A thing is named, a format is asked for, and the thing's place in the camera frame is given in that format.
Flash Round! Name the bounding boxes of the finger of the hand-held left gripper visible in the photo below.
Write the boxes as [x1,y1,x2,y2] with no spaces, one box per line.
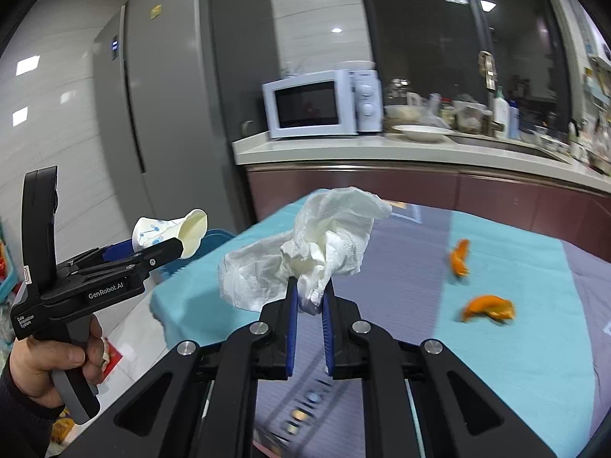
[98,237,185,274]
[102,241,139,261]

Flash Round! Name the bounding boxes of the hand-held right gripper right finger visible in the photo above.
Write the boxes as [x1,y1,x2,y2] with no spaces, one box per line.
[321,279,519,458]

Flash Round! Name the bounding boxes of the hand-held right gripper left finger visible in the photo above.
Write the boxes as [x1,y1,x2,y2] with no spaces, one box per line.
[98,277,299,458]

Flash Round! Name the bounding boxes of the blue dotted paper cup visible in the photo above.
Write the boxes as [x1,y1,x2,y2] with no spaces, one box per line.
[132,208,209,260]

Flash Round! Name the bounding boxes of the blue plastic basket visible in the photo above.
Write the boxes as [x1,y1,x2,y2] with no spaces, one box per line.
[153,229,234,281]

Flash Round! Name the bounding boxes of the white tissue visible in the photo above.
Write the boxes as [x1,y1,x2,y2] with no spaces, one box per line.
[218,186,393,314]

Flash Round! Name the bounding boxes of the person's left forearm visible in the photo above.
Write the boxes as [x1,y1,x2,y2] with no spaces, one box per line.
[0,367,65,458]

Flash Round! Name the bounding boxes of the person's left hand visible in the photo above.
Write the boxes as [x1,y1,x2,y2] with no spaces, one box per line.
[10,316,106,410]

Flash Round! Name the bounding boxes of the orange peel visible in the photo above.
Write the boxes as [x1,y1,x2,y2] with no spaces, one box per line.
[461,294,516,323]
[449,239,472,277]

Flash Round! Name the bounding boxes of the grey refrigerator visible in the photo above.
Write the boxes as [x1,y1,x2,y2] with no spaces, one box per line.
[93,0,273,230]

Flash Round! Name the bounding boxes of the kitchen counter cabinet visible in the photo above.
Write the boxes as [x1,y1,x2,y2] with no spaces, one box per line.
[232,131,611,268]

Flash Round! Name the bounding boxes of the teal and grey printed blanket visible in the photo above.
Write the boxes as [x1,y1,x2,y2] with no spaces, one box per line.
[150,195,611,458]

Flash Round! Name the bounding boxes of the white microwave oven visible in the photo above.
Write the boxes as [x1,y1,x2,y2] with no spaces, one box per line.
[262,69,383,140]

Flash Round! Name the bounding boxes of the white plate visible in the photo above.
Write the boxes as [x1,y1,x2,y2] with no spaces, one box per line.
[390,125,454,143]

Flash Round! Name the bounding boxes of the clear plastic bag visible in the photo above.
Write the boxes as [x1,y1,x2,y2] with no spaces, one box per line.
[453,100,492,133]

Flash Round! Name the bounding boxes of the white lotion bottle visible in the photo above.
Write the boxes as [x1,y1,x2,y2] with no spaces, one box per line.
[493,87,509,137]

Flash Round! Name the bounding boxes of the dark glass window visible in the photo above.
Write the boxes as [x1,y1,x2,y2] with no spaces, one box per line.
[358,0,574,120]

